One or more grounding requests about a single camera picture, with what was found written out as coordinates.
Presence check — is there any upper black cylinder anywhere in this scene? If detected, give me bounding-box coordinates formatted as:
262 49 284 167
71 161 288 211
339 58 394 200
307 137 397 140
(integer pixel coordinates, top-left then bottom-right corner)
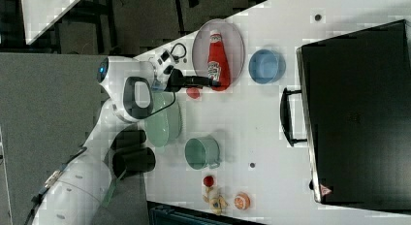
111 130 146 150

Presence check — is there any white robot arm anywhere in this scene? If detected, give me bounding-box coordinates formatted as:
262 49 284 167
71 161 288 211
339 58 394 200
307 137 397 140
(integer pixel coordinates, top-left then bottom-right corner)
24 56 220 225

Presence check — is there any small red plush fruit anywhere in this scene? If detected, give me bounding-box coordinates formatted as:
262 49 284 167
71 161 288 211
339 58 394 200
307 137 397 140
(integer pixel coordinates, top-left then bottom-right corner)
203 176 214 187

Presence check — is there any black toaster oven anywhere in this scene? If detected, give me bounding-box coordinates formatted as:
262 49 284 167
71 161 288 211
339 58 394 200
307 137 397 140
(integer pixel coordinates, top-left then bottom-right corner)
296 19 411 214

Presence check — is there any green perforated colander basket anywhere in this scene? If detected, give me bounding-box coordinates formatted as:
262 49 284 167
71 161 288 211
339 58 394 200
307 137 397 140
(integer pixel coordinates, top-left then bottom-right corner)
144 92 182 147

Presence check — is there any green mug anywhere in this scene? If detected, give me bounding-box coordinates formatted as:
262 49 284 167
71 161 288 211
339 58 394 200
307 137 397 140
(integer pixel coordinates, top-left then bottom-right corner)
184 136 221 170

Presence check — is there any white side table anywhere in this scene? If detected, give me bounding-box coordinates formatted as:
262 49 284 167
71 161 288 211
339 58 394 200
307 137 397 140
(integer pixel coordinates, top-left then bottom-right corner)
20 0 80 45

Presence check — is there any lower black cylinder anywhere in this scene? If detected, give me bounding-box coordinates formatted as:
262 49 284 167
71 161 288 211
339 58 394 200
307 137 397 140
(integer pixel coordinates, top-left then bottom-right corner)
112 147 156 178

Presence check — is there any black cylinder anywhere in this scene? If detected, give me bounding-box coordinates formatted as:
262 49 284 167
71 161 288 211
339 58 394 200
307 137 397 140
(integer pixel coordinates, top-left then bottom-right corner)
112 147 156 178
111 130 146 150

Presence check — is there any red plush strawberry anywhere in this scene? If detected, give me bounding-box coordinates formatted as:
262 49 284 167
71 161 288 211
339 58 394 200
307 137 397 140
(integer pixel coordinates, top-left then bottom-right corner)
186 87 201 99

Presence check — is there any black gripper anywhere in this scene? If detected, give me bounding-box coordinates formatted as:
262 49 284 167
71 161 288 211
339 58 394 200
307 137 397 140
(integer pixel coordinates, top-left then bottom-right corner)
165 69 220 92

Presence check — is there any grey round plate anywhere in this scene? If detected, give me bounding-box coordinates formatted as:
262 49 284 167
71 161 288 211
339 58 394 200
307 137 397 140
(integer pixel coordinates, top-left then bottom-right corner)
192 19 245 91

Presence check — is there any orange slice toy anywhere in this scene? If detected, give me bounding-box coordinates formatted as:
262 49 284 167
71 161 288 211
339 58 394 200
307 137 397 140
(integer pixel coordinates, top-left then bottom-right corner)
234 192 250 210

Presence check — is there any red plush ketchup bottle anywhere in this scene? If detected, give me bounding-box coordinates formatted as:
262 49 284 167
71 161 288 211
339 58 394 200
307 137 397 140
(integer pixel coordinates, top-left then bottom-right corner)
207 30 231 91

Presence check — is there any green strap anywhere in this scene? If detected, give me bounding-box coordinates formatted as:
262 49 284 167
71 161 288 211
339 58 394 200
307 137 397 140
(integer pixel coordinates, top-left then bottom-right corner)
102 169 128 209

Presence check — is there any blue bowl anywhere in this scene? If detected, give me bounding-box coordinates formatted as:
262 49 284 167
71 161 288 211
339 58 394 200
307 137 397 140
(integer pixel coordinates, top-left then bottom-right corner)
248 49 286 84

